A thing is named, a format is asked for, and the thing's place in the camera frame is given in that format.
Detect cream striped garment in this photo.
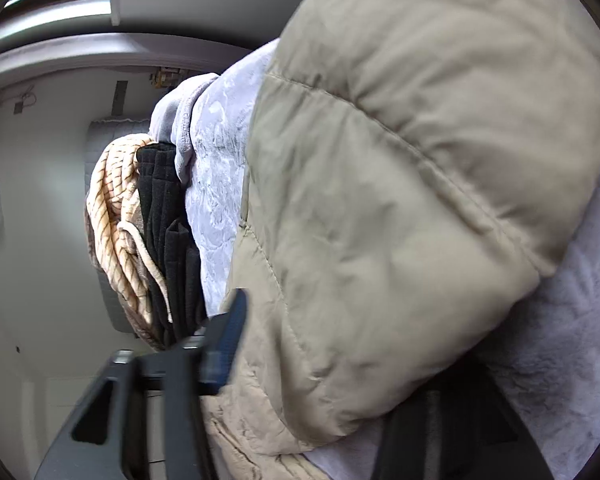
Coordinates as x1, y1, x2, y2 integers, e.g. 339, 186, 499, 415
83, 134, 175, 352

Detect grey upholstered bed panel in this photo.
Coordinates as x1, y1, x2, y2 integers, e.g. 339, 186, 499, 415
0, 0, 263, 98

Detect lavender embossed bedspread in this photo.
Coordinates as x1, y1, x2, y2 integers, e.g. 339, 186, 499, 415
149, 40, 600, 480

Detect folded black clothes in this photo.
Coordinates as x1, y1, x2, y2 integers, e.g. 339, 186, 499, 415
135, 141, 209, 352

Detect beige puffer jacket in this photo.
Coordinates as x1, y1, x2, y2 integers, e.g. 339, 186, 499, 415
202, 0, 600, 480

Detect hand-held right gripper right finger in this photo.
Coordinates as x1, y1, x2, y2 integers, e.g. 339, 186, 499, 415
372, 367, 555, 480

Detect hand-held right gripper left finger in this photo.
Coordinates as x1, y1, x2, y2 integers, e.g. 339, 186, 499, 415
34, 289, 248, 480

